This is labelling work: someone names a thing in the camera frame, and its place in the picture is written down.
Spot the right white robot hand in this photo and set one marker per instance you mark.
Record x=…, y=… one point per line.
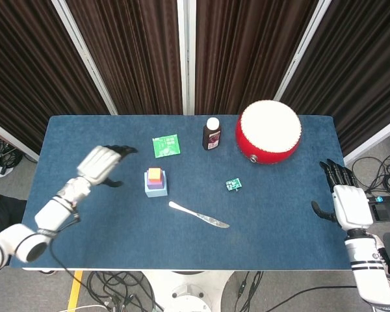
x=351, y=206

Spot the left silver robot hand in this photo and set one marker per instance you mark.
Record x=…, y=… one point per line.
x=99, y=164

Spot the small orange cube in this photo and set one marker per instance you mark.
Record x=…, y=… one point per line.
x=154, y=174

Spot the purple wooden cube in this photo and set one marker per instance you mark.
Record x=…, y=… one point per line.
x=155, y=185

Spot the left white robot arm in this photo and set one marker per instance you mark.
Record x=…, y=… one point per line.
x=52, y=214

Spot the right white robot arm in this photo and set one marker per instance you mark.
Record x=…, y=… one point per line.
x=369, y=269

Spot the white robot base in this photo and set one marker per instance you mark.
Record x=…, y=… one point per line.
x=188, y=292

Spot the bystander black clothing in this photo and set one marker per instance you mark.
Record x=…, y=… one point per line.
x=3, y=214

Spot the white sneaker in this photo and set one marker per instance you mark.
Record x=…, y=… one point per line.
x=385, y=260

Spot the large light blue cube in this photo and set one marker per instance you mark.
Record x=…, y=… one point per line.
x=156, y=193

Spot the flat green circuit board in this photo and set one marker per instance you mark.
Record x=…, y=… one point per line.
x=165, y=145

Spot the steel table knife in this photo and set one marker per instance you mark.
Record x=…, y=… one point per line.
x=195, y=214

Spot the dark brown curtain panel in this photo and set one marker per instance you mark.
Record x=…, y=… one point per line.
x=243, y=52
x=360, y=71
x=29, y=65
x=133, y=58

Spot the red drum white skin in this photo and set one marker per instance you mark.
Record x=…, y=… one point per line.
x=268, y=130

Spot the dark juice bottle white cap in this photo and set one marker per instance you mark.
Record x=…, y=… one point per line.
x=211, y=138

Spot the small green electronic module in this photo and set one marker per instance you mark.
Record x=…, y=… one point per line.
x=233, y=184

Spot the yellow floor tape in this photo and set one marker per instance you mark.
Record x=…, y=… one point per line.
x=74, y=291

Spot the blue felt table cloth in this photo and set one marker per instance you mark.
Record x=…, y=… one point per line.
x=214, y=247

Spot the white partition post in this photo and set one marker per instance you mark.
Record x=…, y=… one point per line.
x=373, y=139
x=186, y=58
x=84, y=58
x=300, y=52
x=9, y=138

